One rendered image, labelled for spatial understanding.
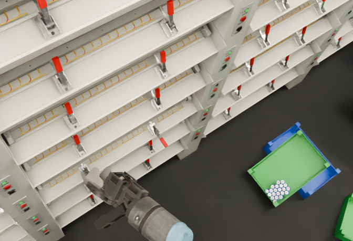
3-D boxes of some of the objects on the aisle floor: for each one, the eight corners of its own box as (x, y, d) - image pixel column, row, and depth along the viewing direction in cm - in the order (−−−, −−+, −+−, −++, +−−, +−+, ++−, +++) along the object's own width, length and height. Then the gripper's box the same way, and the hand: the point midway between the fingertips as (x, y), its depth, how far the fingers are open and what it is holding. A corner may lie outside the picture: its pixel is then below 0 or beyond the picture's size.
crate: (277, 206, 201) (275, 207, 194) (249, 170, 207) (247, 170, 200) (329, 166, 198) (330, 165, 190) (300, 131, 204) (299, 129, 196)
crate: (333, 176, 211) (341, 171, 204) (303, 199, 204) (310, 195, 197) (292, 127, 220) (298, 121, 213) (262, 148, 213) (267, 143, 206)
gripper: (156, 192, 125) (106, 153, 135) (134, 194, 115) (82, 153, 126) (143, 217, 126) (94, 177, 136) (120, 222, 117) (69, 178, 127)
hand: (87, 176), depth 131 cm, fingers open, 3 cm apart
